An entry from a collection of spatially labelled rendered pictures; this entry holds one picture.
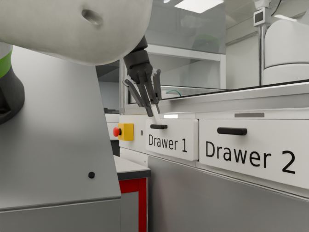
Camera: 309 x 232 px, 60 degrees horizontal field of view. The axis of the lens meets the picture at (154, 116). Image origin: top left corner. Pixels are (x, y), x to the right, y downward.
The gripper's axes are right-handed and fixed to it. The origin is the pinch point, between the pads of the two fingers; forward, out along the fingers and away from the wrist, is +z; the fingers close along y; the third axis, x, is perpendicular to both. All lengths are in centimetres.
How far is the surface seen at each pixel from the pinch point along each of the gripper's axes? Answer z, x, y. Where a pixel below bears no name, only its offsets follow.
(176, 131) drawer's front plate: 5.2, 9.5, -0.5
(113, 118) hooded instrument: 5, -77, -11
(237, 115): 1.6, 31.4, -3.7
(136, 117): 1.6, -23.8, -3.7
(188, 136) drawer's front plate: 6.0, 15.3, -0.3
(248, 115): 1.6, 34.5, -3.7
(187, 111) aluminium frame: 0.2, 12.6, -4.0
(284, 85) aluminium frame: -3.2, 43.1, -5.4
